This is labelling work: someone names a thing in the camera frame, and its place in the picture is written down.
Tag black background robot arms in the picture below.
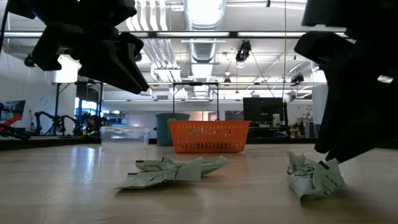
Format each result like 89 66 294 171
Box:
33 110 91 137

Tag teal ceramic mug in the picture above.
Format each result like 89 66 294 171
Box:
155 112 191 147

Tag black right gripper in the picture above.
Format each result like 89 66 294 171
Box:
294 0 398 164

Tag orange plastic basket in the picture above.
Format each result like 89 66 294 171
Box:
169 120 252 154

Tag black monitor on stand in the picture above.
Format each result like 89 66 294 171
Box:
243 97 289 124

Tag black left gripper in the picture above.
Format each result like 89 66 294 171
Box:
6 0 150 96

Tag clear plastic container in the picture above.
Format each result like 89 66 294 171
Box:
99 126 152 147

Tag black background rig frame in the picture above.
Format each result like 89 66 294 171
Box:
51 80 105 137

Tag black metal table frame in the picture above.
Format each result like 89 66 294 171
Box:
0 135 398 152

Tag red and black machine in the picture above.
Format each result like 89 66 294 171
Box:
0 100 31 140

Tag white wide column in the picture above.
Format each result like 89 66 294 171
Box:
312 70 328 138

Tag silver ceiling duct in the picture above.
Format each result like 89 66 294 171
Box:
183 0 227 63

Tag green banknote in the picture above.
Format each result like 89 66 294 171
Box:
136 155 230 175
286 151 346 202
115 169 177 190
167 157 203 182

